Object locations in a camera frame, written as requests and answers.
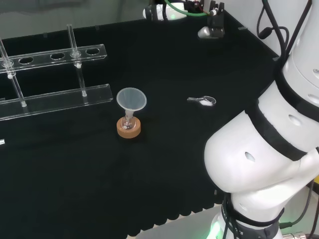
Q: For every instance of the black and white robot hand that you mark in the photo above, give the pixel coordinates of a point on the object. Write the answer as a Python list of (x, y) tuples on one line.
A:
[(162, 11)]

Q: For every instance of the translucent plastic funnel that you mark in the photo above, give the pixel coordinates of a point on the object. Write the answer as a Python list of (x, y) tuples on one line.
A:
[(131, 98)]

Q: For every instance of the clear acrylic funnel stand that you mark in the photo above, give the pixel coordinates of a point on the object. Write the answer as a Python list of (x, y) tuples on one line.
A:
[(62, 102)]

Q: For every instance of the small round-bottom glass flask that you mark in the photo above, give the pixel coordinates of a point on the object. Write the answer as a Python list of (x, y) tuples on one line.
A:
[(127, 124)]

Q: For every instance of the black bench cloth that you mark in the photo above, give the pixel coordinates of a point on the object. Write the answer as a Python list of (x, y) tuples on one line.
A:
[(174, 154)]

